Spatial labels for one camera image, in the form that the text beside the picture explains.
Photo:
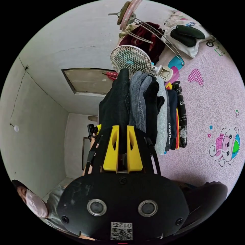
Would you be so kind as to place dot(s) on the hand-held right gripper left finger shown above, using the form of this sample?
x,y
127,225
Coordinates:
x,y
110,153

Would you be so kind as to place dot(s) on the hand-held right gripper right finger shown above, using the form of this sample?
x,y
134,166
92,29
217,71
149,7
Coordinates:
x,y
134,155

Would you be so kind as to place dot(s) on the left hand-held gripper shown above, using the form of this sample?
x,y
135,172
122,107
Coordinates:
x,y
91,129

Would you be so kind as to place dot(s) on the black pants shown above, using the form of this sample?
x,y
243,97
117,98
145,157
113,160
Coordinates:
x,y
114,103

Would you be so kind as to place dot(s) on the person's left hand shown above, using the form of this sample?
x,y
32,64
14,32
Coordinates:
x,y
93,143

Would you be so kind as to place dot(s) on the window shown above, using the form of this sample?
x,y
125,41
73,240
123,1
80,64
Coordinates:
x,y
90,81

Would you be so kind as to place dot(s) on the pile of clothes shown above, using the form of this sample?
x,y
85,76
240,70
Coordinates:
x,y
162,114

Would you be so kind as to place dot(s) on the white clip fan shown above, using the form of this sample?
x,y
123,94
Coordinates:
x,y
131,59

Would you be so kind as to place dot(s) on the light bulb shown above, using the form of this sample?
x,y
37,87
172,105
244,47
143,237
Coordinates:
x,y
16,128

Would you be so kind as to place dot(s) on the bed with pink printed sheet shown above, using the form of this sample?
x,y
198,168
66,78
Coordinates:
x,y
202,107

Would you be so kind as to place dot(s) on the person's body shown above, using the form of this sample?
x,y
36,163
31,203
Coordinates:
x,y
36,202

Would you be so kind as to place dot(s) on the dark red cloth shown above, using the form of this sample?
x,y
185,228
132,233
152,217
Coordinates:
x,y
142,37

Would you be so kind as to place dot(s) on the white cloth bag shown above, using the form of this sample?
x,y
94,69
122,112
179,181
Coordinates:
x,y
183,41

